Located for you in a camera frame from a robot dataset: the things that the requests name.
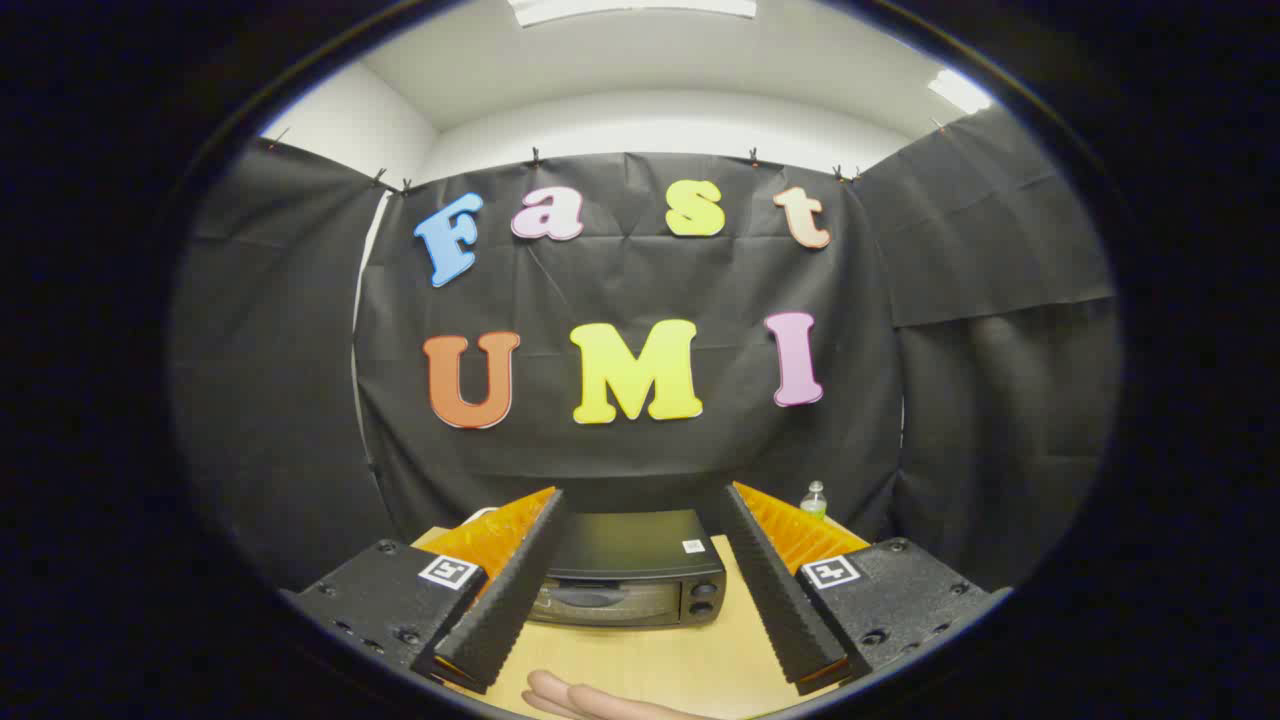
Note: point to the black toaster oven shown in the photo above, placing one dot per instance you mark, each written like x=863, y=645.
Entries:
x=630, y=545

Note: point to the ceiling light panel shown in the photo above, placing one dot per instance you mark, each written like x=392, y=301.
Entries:
x=958, y=90

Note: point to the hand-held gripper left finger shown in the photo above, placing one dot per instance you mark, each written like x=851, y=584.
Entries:
x=510, y=590

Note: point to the white pop-up toaster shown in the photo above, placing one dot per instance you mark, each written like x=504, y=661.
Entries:
x=480, y=514

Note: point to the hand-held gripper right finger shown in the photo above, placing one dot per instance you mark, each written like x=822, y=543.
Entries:
x=775, y=590

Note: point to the green drink bottle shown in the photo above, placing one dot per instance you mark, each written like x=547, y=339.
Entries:
x=814, y=503

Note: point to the black backdrop cloth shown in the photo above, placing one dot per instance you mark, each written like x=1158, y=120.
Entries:
x=640, y=280

